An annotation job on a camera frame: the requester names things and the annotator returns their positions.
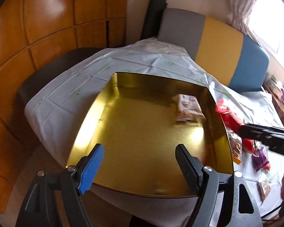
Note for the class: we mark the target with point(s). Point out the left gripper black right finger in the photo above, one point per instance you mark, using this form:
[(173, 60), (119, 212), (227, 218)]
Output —
[(190, 166)]

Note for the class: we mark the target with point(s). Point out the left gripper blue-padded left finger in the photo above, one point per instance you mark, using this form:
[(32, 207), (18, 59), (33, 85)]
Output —
[(88, 169)]

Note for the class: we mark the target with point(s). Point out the purple snack packet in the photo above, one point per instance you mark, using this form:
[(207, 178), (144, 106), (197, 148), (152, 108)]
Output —
[(259, 160)]

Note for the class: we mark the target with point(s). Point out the white ba zhen snack pack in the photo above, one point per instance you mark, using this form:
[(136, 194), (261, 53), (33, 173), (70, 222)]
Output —
[(263, 186)]

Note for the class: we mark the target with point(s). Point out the shiny red foil snack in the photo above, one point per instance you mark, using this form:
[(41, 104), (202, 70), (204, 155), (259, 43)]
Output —
[(229, 118)]

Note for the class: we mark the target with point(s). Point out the beige printed snack pack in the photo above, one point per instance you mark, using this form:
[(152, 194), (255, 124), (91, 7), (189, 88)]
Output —
[(188, 108)]

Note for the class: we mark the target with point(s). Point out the sunflower seed snack bag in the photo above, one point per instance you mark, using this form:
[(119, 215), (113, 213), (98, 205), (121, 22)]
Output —
[(235, 146)]

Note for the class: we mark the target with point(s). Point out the wooden side shelf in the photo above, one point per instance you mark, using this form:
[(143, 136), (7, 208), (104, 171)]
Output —
[(279, 106)]

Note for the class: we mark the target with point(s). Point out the tissue box on shelf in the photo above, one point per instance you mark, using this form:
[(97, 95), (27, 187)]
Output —
[(276, 87)]

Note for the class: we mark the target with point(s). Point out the gold tin box, maroon sides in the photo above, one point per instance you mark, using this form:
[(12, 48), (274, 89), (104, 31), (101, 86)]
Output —
[(134, 118)]

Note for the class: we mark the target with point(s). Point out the white green-patterned tablecloth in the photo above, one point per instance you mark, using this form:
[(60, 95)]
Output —
[(58, 110)]

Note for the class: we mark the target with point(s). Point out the grey yellow blue chair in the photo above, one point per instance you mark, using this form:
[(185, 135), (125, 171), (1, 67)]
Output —
[(230, 56)]

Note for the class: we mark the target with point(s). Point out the dark brown chair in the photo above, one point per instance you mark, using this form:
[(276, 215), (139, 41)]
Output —
[(39, 79)]

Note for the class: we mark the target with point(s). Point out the beige tied curtain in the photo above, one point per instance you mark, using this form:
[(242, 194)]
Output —
[(241, 9)]

